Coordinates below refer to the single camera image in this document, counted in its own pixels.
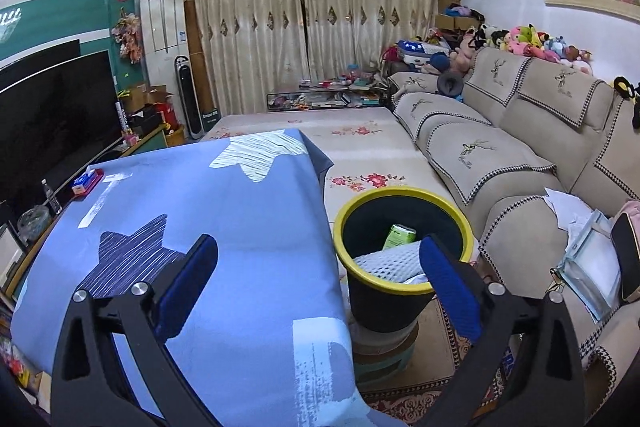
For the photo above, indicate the black tower fan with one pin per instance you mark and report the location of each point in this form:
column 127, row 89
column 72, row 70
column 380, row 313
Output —
column 185, row 97

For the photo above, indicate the pink cloth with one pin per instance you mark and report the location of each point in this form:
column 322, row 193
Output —
column 631, row 212

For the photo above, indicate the papers and plastic bags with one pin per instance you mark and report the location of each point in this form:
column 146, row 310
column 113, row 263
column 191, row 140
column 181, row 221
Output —
column 590, row 267

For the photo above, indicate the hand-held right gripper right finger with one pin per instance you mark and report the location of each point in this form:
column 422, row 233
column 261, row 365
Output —
column 450, row 287

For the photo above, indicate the green drink carton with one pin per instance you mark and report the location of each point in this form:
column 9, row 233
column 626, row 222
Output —
column 400, row 237

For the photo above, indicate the white standing air conditioner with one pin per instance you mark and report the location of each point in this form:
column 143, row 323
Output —
column 162, row 27

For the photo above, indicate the white tissue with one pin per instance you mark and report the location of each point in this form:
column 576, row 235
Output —
column 417, row 279

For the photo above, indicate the round dark cushion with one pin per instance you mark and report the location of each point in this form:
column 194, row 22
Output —
column 450, row 83

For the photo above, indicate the clear water bottle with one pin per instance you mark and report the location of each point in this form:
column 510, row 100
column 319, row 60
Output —
column 51, row 199

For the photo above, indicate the open cardboard boxes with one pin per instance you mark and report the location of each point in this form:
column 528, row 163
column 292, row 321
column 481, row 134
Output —
column 150, row 97

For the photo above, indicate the black bag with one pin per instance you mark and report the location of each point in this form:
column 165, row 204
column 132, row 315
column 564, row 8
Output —
column 627, row 257

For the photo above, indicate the glass ashtray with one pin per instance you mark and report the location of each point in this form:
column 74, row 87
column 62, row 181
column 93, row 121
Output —
column 34, row 222

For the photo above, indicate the large curved television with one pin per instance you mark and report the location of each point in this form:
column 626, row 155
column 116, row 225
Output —
column 50, row 127

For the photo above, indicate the yellow wooden bucket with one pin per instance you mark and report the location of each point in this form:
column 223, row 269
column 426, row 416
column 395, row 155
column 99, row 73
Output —
column 175, row 136

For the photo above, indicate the beige sofa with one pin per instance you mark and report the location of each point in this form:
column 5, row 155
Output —
column 500, row 157

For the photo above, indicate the glass coffee table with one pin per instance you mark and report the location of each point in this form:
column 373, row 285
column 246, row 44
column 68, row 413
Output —
column 320, row 99

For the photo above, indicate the white foam fruit net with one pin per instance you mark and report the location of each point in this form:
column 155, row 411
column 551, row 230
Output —
column 390, row 264

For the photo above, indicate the flower wall decoration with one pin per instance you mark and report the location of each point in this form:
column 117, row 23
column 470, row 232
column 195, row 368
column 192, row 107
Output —
column 127, row 37

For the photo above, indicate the blue star-print tablecloth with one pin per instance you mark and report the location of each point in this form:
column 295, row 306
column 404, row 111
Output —
column 225, row 217

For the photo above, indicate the black flat television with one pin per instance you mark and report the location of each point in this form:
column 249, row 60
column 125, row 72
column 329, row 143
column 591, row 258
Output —
column 40, row 54

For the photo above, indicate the floral floor mat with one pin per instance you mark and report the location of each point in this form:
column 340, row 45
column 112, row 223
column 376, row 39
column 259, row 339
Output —
column 360, row 142

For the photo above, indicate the black yellow-rimmed waste bin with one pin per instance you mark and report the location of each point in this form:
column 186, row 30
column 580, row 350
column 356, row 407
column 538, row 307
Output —
column 360, row 227

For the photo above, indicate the white plastic drawer unit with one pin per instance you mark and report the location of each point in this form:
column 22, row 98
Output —
column 9, row 254

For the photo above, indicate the shelf of colourful books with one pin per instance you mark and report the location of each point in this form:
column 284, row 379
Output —
column 20, row 367

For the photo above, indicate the pile of plush toys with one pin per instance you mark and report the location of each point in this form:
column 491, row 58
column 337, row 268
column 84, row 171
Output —
column 530, row 39

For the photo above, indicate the black yellow plush toy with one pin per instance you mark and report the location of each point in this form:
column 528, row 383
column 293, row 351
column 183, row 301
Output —
column 625, row 87

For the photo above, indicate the blue tissue pack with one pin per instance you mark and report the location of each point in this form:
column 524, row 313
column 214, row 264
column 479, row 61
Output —
column 82, row 182

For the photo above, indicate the red tray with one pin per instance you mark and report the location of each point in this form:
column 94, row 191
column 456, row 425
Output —
column 95, row 184

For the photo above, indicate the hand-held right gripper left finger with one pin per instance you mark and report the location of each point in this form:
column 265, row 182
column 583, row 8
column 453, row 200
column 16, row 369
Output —
column 187, row 287

